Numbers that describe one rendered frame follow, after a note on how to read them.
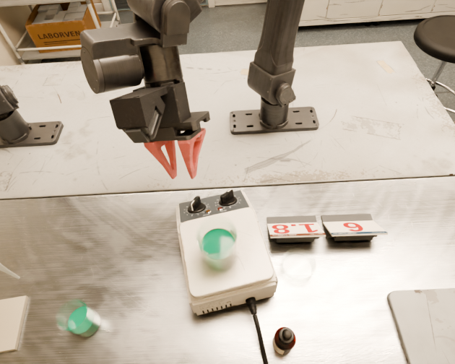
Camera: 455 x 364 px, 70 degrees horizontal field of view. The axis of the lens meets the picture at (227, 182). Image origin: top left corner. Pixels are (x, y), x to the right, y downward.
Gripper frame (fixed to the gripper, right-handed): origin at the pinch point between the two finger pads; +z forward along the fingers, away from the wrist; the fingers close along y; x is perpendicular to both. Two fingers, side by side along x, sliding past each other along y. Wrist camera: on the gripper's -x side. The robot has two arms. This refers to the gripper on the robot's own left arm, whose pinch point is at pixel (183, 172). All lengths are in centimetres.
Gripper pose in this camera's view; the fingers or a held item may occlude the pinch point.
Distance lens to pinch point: 53.2
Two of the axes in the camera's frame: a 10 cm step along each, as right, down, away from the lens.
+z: 1.3, 9.1, 4.0
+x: 2.9, -4.2, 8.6
